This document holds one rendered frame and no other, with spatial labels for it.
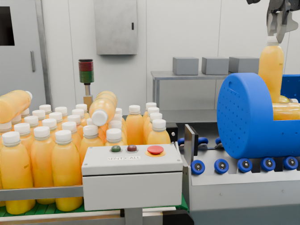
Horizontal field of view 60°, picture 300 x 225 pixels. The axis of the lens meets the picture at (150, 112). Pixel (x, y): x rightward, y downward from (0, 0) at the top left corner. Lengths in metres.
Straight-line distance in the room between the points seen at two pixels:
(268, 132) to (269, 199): 0.23
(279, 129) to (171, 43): 3.53
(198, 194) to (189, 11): 3.69
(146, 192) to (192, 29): 3.87
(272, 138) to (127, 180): 0.47
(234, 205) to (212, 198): 0.07
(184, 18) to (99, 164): 3.87
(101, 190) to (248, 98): 0.48
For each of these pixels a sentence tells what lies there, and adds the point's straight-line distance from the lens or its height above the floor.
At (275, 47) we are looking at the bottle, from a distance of 0.90.
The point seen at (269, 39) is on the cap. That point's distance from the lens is 0.91.
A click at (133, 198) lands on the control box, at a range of 0.56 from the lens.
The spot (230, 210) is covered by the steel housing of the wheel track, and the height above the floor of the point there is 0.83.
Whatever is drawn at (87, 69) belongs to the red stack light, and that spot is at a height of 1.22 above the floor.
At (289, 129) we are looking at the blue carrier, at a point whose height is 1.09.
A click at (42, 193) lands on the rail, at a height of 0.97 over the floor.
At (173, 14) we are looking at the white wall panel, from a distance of 4.26.
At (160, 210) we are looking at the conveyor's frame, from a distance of 0.74.
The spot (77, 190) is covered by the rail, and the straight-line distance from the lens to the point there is 0.71.
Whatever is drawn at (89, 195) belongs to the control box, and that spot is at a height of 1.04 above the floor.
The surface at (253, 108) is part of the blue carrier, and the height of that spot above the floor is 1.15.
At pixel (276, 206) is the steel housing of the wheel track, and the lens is 0.95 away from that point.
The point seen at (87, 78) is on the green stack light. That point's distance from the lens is 1.16.
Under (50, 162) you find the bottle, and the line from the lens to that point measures 0.75.
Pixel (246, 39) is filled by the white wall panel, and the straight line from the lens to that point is 4.58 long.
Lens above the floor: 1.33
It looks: 15 degrees down
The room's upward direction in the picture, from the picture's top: straight up
